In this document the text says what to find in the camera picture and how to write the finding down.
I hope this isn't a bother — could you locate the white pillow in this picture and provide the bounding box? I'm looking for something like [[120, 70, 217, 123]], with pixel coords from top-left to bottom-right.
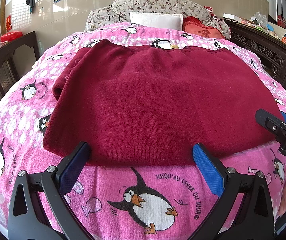
[[129, 12, 183, 31]]

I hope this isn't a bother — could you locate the red embroidered cushion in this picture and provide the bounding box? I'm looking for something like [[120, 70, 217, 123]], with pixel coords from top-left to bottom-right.
[[183, 16, 225, 39]]

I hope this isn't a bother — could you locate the dark red sweater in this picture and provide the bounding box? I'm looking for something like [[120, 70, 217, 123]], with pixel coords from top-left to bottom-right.
[[43, 40, 282, 166]]

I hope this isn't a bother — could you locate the red gift box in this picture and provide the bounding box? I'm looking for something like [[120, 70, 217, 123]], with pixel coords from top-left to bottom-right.
[[0, 31, 23, 42]]

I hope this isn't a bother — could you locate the floral quilt pillow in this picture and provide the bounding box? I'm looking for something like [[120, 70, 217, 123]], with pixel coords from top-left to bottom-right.
[[84, 0, 231, 40]]

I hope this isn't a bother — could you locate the dark carved wooden bench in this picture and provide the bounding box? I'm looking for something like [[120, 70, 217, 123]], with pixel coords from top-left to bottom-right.
[[224, 18, 286, 90]]

